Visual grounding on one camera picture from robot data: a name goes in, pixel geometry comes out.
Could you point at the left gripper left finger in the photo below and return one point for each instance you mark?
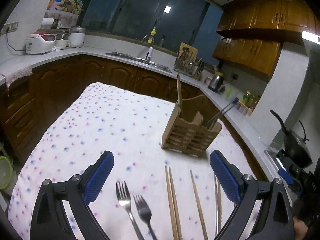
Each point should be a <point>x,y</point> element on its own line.
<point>50,221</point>

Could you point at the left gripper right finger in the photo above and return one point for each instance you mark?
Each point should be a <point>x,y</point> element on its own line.
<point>274,219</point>

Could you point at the person's right hand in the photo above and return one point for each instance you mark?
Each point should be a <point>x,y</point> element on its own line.
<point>300,229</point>

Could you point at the black wok with lid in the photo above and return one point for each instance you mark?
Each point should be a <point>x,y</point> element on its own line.
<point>295,146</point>

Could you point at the silver fork left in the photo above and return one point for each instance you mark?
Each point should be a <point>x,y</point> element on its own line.
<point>124,199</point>

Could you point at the silver fork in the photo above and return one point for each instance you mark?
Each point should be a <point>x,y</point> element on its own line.
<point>124,199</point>
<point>145,213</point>

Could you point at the silver fork right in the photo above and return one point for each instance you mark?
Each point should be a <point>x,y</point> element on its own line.
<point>145,213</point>

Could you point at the spice jar rack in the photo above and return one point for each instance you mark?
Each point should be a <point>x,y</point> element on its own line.
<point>247,103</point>

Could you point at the floral white table cloth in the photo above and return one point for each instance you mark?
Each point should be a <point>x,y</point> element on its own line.
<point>106,118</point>

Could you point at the wooden utensil holder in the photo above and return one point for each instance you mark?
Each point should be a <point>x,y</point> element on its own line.
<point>187,130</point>

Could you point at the electric kettle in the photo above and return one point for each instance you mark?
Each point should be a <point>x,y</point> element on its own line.
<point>216,82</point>

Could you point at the dish drying rack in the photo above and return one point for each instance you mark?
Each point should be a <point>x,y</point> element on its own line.
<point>190,68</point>

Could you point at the wooden upper cabinet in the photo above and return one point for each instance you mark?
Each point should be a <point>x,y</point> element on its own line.
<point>254,31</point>

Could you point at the wooden cutting board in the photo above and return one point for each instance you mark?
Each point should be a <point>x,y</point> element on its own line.
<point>187,53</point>

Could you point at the white red rice cooker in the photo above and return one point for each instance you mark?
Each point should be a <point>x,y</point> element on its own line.
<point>39,42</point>

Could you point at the stainless steel sink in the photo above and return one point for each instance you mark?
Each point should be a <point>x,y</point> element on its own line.
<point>137,59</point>

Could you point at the white pot cooker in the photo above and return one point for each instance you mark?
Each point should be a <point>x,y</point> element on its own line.
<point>76,36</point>

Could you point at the sink faucet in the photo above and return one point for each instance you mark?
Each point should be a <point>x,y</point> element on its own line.
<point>150,49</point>

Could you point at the yellow detergent bottle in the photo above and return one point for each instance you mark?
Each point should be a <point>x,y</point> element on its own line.
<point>152,36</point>

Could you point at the fruit wall poster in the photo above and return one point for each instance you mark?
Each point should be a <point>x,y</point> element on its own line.
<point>65,11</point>

